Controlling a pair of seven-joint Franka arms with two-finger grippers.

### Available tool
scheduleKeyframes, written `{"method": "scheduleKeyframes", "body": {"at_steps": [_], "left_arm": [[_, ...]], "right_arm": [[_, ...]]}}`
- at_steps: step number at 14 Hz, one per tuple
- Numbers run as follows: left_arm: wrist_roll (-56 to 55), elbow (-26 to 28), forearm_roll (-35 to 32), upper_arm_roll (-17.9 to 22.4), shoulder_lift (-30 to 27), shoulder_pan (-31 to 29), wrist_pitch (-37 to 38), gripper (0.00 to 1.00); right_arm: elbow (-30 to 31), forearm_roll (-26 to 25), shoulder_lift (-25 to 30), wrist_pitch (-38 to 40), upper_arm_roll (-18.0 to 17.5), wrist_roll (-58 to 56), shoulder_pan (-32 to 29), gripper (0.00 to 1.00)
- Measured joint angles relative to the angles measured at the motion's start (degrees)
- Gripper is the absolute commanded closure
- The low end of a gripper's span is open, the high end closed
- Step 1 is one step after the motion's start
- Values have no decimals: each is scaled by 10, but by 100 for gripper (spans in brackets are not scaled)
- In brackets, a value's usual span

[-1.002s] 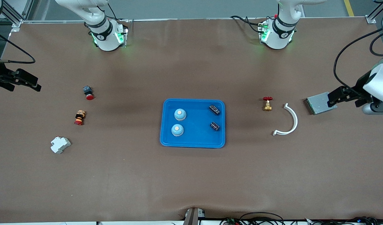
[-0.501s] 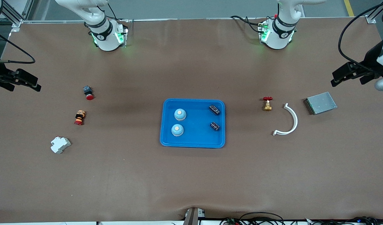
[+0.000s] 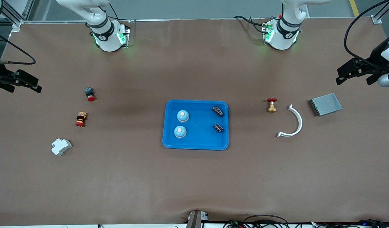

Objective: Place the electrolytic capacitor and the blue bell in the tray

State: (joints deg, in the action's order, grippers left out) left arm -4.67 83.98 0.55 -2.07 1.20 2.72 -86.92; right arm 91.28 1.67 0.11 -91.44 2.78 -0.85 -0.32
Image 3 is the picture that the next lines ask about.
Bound grey metal box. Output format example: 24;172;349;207
309;93;343;117

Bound aluminium table edge rail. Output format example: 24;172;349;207
22;17;380;24

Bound white curved plastic clip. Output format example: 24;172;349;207
277;104;303;137

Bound red emergency stop orange base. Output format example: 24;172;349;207
75;111;88;127

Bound black left base cable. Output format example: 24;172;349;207
234;15;268;34

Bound black right base cable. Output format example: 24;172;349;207
107;2;131;22

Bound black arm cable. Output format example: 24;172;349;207
344;0;389;68
0;28;36;65

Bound black base cable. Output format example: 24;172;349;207
107;2;131;22
234;15;268;34

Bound aluminium frame profile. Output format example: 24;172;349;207
371;0;389;24
1;0;36;33

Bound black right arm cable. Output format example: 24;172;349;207
0;28;36;65

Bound white circuit breaker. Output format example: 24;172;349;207
51;138;73;156

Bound black cable bundle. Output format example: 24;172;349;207
224;215;389;228

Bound grey table edge bracket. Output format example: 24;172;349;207
185;210;209;228

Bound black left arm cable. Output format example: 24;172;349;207
344;0;389;68

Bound red push button black base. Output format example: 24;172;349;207
84;87;96;102

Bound blue plastic tray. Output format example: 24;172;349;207
162;100;229;150

